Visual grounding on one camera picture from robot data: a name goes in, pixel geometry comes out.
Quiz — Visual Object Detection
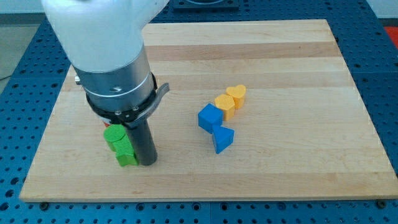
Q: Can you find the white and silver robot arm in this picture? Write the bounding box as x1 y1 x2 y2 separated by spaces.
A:
41 0 169 124

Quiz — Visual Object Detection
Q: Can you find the blue triangle block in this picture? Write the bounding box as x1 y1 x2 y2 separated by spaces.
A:
212 126 234 154

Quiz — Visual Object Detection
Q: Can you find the blue cube block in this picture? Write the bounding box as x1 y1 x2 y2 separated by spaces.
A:
198 103 223 134

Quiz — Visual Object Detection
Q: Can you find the yellow heart block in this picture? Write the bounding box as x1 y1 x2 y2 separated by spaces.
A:
226 85 246 109

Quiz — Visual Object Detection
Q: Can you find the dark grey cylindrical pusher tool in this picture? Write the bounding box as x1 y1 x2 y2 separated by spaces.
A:
124 119 157 166

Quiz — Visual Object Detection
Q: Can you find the wooden board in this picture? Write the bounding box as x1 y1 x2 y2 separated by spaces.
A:
20 19 397 202

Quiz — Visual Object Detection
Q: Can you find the green star block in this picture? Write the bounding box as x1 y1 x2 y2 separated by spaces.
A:
113 136 139 167

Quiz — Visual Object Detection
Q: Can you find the green cylinder block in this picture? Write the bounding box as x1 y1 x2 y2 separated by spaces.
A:
103 124 126 152

